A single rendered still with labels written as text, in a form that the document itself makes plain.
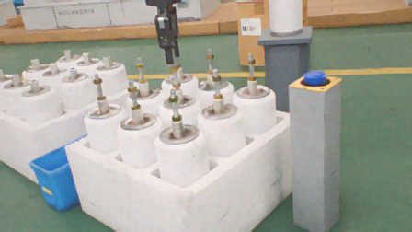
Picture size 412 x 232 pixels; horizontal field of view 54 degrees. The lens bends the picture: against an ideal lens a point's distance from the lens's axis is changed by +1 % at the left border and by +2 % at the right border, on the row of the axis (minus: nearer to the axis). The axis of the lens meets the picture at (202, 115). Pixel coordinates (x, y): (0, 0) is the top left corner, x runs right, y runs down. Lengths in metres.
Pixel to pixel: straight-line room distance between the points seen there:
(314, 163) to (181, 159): 0.25
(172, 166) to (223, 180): 0.10
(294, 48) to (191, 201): 0.62
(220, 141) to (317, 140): 0.18
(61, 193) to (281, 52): 0.69
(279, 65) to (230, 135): 0.44
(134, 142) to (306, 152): 0.33
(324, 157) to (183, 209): 0.27
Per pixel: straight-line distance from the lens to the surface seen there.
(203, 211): 0.73
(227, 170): 0.76
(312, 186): 0.82
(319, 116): 0.74
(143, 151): 0.80
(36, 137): 1.13
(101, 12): 3.10
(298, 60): 1.18
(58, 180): 1.03
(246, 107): 0.87
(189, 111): 0.86
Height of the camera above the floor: 0.57
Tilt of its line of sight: 23 degrees down
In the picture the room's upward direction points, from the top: 7 degrees counter-clockwise
